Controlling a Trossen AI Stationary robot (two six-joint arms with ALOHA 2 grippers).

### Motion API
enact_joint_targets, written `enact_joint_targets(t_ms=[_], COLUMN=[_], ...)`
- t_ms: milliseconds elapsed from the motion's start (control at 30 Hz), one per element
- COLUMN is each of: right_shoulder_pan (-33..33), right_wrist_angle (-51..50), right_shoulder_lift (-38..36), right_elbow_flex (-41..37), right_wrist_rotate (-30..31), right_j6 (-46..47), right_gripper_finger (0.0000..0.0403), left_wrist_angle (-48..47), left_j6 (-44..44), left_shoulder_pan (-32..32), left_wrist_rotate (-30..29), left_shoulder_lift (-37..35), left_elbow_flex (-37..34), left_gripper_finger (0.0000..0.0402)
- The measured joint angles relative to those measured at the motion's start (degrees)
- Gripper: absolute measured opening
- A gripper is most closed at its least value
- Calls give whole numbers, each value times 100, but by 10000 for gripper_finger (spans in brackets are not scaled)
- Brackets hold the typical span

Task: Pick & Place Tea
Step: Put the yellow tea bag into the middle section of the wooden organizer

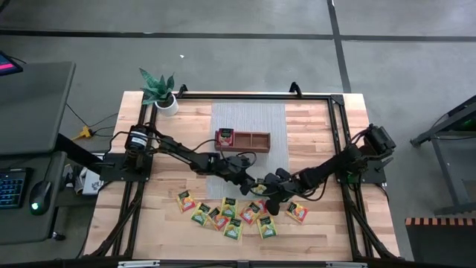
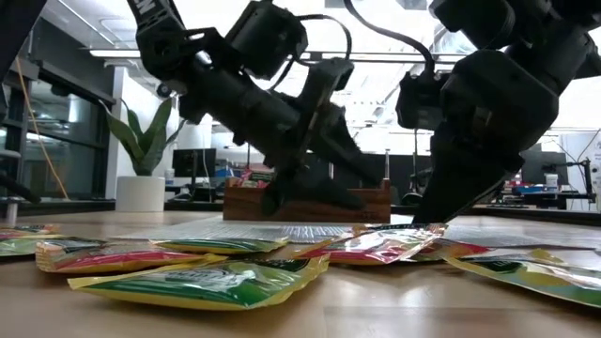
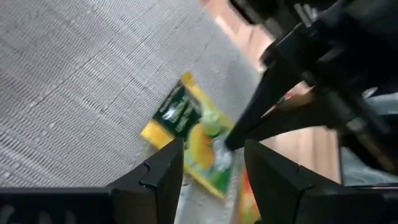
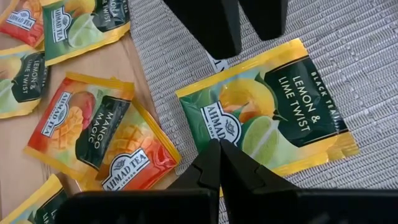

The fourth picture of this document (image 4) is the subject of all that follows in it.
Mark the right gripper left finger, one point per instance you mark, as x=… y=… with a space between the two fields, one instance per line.
x=192 y=202

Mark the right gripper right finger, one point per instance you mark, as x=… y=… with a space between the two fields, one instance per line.
x=264 y=202

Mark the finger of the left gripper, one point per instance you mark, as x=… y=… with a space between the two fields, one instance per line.
x=264 y=18
x=211 y=28

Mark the orange mango tea packet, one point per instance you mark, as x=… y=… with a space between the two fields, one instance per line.
x=146 y=165
x=21 y=28
x=62 y=124

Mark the grey woven placemat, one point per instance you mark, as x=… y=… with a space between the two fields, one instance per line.
x=357 y=46

